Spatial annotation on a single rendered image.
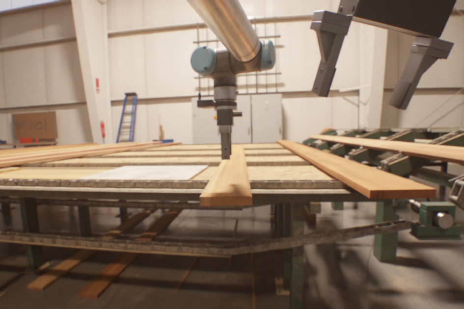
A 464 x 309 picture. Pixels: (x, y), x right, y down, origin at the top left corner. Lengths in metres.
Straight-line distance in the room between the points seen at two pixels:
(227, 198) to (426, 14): 0.57
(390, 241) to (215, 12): 2.10
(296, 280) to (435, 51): 1.08
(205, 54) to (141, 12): 8.11
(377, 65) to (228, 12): 6.51
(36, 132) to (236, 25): 9.77
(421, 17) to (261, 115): 6.14
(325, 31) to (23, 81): 10.76
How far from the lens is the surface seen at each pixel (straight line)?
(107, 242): 1.34
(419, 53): 0.44
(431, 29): 0.41
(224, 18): 0.49
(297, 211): 1.14
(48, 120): 9.74
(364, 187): 0.86
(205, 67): 0.67
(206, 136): 6.62
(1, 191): 1.61
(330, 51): 0.35
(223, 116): 0.73
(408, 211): 1.21
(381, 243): 2.27
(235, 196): 0.69
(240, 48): 0.57
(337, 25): 0.35
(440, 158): 1.56
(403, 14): 0.38
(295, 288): 1.31
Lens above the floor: 1.06
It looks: 6 degrees down
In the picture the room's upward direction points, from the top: 1 degrees counter-clockwise
